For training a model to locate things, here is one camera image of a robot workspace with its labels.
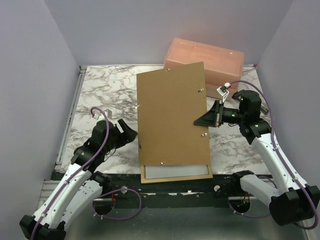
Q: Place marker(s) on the green and wood picture frame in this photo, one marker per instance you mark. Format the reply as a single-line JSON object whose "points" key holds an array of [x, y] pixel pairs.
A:
{"points": [[145, 180]]}

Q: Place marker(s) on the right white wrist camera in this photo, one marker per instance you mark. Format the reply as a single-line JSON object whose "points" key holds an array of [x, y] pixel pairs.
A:
{"points": [[223, 91]]}

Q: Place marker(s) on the orange translucent plastic box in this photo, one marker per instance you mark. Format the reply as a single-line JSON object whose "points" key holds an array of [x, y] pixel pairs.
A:
{"points": [[221, 65]]}

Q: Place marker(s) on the glossy photo print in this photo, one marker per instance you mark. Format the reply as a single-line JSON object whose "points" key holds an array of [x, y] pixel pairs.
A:
{"points": [[156, 172]]}

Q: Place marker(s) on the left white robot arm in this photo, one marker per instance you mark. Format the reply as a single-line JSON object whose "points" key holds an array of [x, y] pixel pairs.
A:
{"points": [[81, 183]]}

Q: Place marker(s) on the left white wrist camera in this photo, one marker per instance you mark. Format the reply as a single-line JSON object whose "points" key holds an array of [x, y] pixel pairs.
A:
{"points": [[99, 114]]}

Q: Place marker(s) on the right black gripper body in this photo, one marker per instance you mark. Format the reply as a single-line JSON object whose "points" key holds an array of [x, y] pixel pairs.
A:
{"points": [[232, 115]]}

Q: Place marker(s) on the brown frame backing board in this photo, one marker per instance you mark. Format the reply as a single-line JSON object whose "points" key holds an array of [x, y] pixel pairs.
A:
{"points": [[168, 102]]}

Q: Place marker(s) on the black metal clamp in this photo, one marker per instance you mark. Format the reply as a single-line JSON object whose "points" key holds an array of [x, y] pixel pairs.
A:
{"points": [[237, 97]]}

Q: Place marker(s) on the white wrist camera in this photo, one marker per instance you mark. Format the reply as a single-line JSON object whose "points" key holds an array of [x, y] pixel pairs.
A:
{"points": [[99, 114], [223, 91]]}

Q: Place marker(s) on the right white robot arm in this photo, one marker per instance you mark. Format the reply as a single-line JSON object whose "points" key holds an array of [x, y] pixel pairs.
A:
{"points": [[292, 199]]}

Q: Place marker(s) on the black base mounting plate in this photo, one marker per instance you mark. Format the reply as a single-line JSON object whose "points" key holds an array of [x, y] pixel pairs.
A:
{"points": [[199, 193]]}

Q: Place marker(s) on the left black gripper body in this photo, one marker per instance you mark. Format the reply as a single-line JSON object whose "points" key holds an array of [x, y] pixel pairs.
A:
{"points": [[117, 141]]}

